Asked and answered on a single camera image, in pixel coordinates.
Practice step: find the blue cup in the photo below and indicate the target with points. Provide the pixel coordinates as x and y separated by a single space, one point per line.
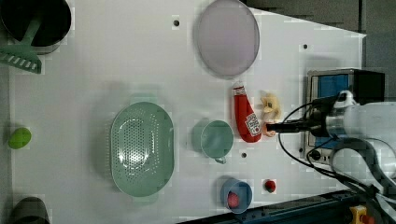
242 189

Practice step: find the orange slice toy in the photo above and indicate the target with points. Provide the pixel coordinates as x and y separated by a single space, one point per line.
267 132

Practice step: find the dark grey bowl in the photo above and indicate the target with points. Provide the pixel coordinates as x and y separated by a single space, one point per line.
30 210

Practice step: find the yellow red emergency button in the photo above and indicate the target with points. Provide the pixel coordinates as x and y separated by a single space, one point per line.
360 216

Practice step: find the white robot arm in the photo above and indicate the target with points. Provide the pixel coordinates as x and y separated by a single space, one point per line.
363 157

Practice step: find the red strawberry toy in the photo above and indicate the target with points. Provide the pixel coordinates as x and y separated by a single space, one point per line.
270 185

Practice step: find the green plastic strainer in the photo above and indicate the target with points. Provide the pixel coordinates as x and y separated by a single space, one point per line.
142 149

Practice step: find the round grey plate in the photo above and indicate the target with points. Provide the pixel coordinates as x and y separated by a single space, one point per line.
228 37

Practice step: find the red felt ketchup bottle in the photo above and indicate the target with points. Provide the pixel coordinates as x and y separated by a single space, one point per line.
247 122

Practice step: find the green mug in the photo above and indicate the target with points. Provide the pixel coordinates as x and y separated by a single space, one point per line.
214 138

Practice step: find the green slotted spatula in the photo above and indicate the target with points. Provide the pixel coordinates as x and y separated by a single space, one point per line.
23 55

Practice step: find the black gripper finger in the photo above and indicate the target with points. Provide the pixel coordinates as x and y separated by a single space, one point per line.
286 127

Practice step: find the lime green toy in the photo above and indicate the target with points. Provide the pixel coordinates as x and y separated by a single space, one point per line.
20 138

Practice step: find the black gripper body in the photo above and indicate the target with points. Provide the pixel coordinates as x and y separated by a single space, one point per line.
314 118

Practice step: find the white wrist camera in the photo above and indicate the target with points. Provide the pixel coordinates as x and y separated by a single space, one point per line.
344 99

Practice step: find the pink toy in cup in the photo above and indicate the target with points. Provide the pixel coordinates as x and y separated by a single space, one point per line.
232 200

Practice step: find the black pot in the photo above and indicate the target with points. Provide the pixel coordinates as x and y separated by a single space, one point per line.
53 18

